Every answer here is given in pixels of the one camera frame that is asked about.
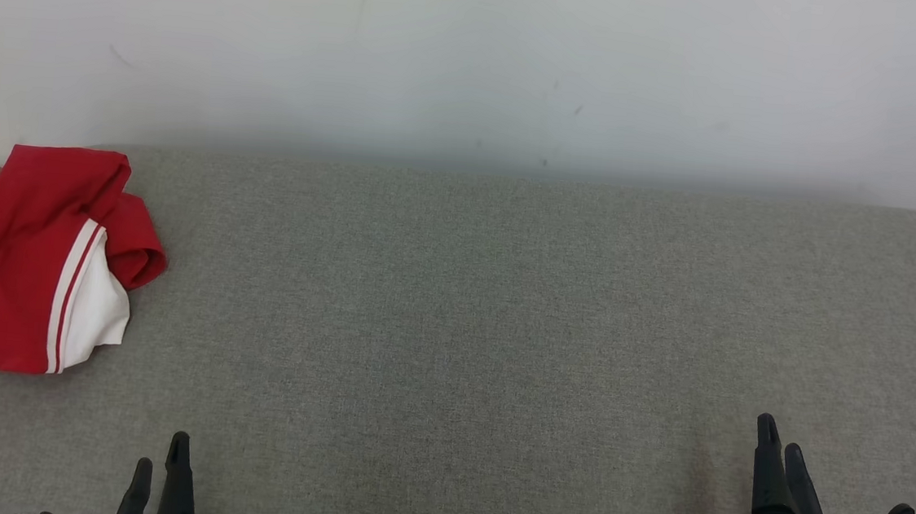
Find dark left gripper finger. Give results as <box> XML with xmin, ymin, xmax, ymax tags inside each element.
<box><xmin>115</xmin><ymin>455</ymin><xmax>155</xmax><ymax>514</ymax></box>
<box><xmin>152</xmin><ymin>429</ymin><xmax>205</xmax><ymax>514</ymax></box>

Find red basketball jersey white sleeves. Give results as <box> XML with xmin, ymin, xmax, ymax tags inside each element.
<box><xmin>0</xmin><ymin>188</ymin><xmax>141</xmax><ymax>398</ymax></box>

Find red shorts white stripe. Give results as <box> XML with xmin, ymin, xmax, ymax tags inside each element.
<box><xmin>0</xmin><ymin>141</ymin><xmax>178</xmax><ymax>294</ymax></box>

